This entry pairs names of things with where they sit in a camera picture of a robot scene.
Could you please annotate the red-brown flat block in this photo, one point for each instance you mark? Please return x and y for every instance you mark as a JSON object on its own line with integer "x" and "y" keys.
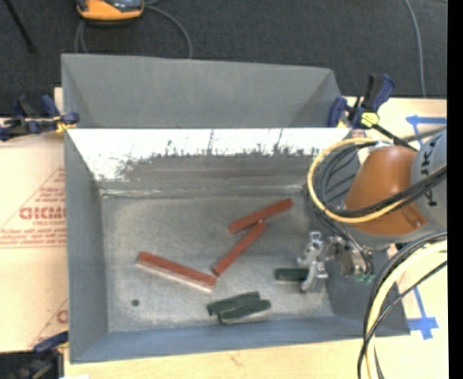
{"x": 240, "y": 249}
{"x": 260, "y": 215}
{"x": 176, "y": 270}

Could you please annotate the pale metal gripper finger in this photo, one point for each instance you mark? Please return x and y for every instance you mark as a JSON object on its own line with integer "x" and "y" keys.
{"x": 314, "y": 279}
{"x": 313, "y": 247}

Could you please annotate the brown cardboard board red print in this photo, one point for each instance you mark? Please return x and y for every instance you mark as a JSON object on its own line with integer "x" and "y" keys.
{"x": 28, "y": 275}

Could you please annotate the grey metal bin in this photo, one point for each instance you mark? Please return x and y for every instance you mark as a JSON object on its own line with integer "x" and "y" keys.
{"x": 168, "y": 227}

